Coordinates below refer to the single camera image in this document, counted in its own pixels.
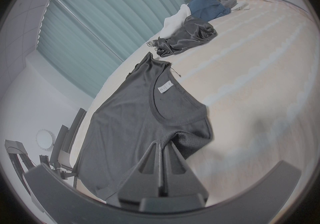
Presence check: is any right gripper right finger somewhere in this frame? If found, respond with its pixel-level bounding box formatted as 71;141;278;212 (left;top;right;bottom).
164;141;209;202

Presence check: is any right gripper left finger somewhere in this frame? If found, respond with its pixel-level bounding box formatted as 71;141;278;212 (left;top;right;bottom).
118;140;162;205

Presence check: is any black T-shirt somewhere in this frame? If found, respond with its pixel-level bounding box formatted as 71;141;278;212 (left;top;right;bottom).
72;51;215;199

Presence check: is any bed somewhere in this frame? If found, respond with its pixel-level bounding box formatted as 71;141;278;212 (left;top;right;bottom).
70;0;320;208

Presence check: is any pile of clothes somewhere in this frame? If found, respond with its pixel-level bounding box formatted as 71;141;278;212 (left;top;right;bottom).
160;0;250;39

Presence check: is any black shiny garment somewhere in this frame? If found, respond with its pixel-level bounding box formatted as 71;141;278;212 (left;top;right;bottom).
146;16;218;58

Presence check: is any blue-green curtain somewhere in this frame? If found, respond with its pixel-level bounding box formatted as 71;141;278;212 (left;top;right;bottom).
54;0;194;62
36;0;125;99

